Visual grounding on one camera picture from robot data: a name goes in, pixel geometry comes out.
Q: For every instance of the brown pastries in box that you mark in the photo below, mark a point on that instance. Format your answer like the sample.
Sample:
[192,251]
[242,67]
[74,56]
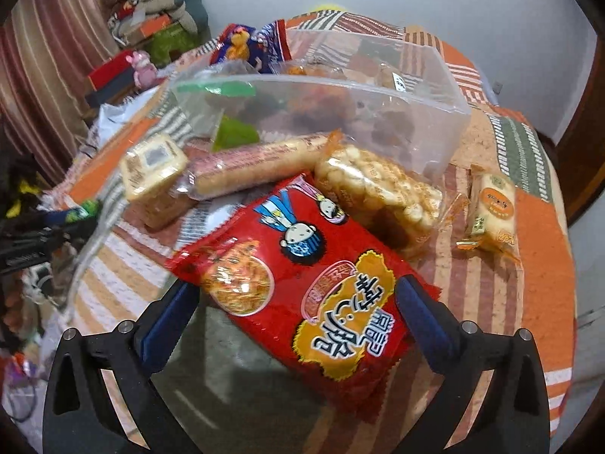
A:
[340,92]

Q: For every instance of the clear bag of round biscuits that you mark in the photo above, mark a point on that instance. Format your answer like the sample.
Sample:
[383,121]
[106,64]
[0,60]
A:
[383,194]

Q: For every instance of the clear plastic storage box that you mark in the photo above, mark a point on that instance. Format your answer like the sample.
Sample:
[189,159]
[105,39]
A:
[326,104]

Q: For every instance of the pile of clothes and boxes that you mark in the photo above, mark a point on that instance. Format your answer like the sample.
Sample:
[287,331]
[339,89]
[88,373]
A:
[158,14]

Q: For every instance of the blue and red snack bag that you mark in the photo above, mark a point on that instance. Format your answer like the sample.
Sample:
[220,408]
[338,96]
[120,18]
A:
[250,47]

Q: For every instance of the red noodle snack packet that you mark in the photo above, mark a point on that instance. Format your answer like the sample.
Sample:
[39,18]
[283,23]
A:
[302,288]

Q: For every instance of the small orange pastry packet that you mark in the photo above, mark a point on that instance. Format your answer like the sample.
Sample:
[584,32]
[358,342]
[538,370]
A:
[491,213]

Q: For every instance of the red and black box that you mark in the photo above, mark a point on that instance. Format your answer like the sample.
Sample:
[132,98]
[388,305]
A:
[111,78]

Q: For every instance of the pink plush toy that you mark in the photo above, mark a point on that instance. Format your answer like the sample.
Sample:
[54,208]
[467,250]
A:
[144,68]

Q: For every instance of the striped curtain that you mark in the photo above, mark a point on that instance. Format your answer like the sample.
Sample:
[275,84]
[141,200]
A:
[52,61]

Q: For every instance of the square cream cracker packet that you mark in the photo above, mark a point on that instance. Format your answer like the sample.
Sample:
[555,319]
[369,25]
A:
[151,172]

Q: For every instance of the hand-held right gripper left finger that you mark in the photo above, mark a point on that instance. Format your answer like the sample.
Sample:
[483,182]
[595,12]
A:
[158,340]

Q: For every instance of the patchwork striped tablecloth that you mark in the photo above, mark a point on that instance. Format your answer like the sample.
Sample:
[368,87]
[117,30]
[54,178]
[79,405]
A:
[520,227]

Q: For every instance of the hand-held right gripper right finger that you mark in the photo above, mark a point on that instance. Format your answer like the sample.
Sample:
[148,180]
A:
[425,321]

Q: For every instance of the green snack packet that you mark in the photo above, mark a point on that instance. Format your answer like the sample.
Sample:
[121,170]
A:
[231,123]

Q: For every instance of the long pink wafer packet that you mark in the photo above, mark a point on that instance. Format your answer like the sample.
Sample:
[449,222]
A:
[250,163]

